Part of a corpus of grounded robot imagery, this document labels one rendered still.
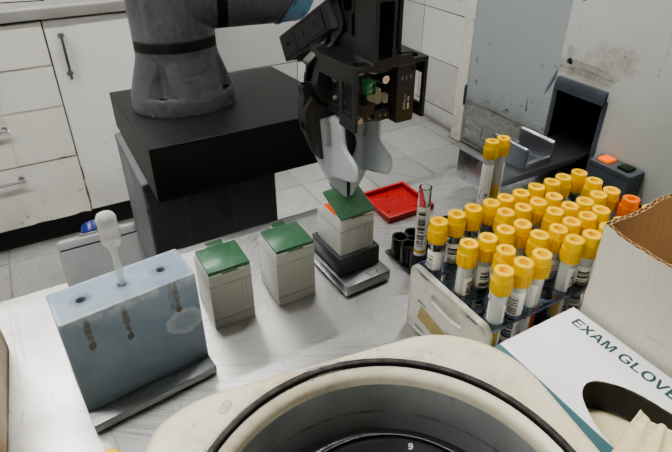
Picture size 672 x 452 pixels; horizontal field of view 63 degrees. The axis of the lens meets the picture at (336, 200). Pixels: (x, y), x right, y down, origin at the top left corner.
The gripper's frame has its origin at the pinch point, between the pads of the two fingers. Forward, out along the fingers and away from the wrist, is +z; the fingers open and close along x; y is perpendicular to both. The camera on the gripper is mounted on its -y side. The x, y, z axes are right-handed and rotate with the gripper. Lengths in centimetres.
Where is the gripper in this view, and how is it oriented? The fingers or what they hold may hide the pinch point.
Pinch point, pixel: (343, 180)
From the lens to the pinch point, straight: 54.3
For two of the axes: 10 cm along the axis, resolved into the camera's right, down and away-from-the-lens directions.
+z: 0.0, 8.6, 5.2
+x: 8.5, -2.7, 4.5
